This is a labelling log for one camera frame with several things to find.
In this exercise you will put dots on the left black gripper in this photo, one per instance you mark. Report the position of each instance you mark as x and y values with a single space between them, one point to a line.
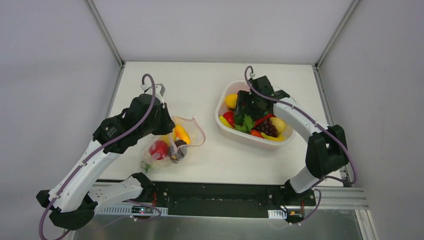
166 120

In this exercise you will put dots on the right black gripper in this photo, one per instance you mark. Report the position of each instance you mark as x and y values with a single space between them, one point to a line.
251 108

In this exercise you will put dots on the yellow toy cabbage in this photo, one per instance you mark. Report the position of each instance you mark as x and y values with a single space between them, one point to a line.
169 139

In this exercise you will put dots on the orange toy mango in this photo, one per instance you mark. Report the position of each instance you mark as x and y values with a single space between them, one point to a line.
179 133

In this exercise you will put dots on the clear zip top bag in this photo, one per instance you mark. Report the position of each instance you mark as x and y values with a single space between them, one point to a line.
195 131

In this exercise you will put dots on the dark purple toy eggplant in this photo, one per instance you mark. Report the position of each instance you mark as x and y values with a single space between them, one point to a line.
178 151

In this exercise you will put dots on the red toy tomato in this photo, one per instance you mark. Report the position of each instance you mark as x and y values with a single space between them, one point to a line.
159 150

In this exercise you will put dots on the white toy radish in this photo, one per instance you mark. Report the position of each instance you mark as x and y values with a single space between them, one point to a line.
152 162

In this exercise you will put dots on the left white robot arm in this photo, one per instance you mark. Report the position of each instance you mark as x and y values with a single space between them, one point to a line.
72 204

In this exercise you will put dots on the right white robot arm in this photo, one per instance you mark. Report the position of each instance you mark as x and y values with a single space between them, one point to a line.
326 150

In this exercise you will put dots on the yellow toy lemon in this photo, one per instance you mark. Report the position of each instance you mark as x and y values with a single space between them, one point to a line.
231 101

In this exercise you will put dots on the white plastic basket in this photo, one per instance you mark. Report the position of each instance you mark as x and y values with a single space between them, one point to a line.
244 138

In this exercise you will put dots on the red toy bell pepper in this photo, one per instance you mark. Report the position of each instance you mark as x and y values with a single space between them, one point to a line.
229 116

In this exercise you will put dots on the green toy leaf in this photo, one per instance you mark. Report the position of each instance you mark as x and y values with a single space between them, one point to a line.
244 124

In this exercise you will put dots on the red toy chili pepper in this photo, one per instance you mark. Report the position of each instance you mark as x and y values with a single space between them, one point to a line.
264 118

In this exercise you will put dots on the dark toy grapes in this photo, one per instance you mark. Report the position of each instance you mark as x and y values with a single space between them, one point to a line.
268 128

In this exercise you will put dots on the orange toy carrot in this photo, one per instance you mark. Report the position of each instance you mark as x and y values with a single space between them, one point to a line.
256 133

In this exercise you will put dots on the yellow toy pear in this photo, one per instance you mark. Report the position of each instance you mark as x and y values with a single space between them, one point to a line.
279 124

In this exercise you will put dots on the yellow toy banana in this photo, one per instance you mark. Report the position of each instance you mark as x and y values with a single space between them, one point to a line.
279 138

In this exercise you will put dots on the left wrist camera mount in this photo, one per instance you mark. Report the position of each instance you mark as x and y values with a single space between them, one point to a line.
157 90

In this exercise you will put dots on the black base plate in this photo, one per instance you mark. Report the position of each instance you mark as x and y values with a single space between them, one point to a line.
223 200

